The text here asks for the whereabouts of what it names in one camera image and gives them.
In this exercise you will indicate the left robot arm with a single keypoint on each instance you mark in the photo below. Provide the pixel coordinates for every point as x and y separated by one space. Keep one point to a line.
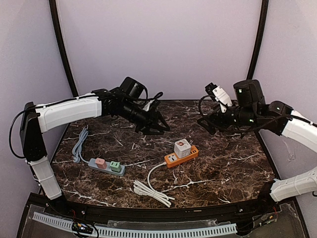
123 101

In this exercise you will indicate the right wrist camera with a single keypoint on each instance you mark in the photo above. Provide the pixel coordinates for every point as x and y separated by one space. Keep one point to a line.
219 95

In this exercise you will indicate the green charger plug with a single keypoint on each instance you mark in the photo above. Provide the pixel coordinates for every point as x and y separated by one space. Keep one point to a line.
115 166

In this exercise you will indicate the pink charger plug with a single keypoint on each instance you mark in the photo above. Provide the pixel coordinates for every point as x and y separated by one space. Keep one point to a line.
101 163

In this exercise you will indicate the black corner post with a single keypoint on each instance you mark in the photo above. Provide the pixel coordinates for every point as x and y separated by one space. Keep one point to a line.
258 39
62 48

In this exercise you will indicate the black front frame rail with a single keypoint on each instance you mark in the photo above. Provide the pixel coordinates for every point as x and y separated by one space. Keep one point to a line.
225 212

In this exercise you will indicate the white slotted cable duct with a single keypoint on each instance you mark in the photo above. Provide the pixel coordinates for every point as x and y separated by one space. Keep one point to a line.
135 230

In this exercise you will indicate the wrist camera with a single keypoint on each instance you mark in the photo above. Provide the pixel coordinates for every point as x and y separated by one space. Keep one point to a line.
151 105
219 95

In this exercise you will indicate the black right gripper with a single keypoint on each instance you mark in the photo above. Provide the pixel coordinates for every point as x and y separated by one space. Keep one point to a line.
214 119

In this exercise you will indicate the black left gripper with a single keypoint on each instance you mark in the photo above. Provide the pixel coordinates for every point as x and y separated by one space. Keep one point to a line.
149 121

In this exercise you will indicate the light blue power strip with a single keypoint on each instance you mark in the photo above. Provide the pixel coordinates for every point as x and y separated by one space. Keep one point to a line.
92 164

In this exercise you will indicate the black right corner post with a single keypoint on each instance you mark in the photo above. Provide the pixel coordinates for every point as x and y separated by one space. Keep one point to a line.
258 39

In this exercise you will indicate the black left corner post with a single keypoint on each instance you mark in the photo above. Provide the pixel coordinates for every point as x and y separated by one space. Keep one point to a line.
62 48

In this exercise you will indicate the white cube socket adapter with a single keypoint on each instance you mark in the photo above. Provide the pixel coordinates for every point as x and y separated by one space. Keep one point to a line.
182 148

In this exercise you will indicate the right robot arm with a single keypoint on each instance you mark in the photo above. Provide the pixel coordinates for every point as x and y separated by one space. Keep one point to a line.
251 114

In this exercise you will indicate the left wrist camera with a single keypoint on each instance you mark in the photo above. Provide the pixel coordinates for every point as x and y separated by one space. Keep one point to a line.
151 105

